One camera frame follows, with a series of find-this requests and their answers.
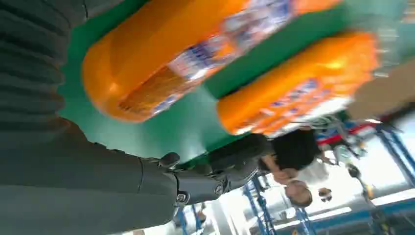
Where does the red white blue board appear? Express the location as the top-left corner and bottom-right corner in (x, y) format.
(315, 121), (378, 146)

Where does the blue horizontal beam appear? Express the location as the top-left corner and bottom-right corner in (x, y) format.
(276, 198), (415, 235)

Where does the blue metal rack frame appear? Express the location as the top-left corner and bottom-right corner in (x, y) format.
(375, 123), (415, 188)
(242, 175), (277, 235)

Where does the black stand with round head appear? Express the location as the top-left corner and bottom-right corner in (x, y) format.
(346, 163), (375, 203)

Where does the ribbed grey right arm sleeve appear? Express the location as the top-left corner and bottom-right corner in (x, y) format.
(0, 0), (124, 145)

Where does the person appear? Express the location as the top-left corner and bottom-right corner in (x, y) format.
(258, 127), (335, 209)

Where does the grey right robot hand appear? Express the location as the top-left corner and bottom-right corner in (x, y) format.
(0, 117), (272, 235)

